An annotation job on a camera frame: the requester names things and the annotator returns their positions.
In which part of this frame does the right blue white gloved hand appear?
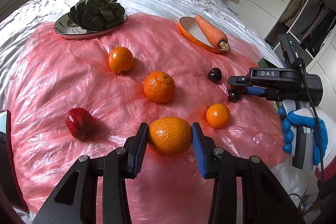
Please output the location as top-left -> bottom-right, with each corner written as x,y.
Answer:
278,107 -> 335,176

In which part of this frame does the silver patterned plate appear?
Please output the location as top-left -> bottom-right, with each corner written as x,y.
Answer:
54,13 -> 127,40

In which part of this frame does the white wardrobe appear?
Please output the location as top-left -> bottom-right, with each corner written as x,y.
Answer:
238,0 -> 335,113

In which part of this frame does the white bed sheet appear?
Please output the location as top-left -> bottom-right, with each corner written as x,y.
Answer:
1,0 -> 314,203

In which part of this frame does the carrot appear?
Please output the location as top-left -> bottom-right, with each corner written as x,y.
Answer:
195,14 -> 231,52

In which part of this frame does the large orange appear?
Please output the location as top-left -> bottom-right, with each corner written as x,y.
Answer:
148,117 -> 192,156

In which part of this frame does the dark plum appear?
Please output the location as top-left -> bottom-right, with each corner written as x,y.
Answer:
207,68 -> 223,83
228,89 -> 241,103

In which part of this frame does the middle orange with stem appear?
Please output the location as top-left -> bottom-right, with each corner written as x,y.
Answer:
143,71 -> 176,103

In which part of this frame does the green bok choy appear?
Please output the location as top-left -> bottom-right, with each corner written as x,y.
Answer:
67,0 -> 126,32

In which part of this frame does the red apple left side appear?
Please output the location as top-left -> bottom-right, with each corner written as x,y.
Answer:
66,107 -> 96,140

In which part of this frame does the small smooth orange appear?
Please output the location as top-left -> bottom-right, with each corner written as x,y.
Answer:
108,47 -> 134,75

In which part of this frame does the small red apple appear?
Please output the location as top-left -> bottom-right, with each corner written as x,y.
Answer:
235,86 -> 246,94

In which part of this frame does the black cable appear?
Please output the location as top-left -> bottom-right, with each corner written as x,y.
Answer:
288,63 -> 326,217

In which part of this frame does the small orange right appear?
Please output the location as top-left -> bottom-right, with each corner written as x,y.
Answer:
206,103 -> 231,128

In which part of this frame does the orange rimmed white plate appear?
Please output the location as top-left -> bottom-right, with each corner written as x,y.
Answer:
178,16 -> 226,54

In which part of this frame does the pink plastic sheet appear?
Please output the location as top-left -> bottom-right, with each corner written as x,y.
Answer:
4,14 -> 287,213

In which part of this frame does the green tray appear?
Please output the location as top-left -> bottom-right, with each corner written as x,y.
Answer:
257,58 -> 278,69

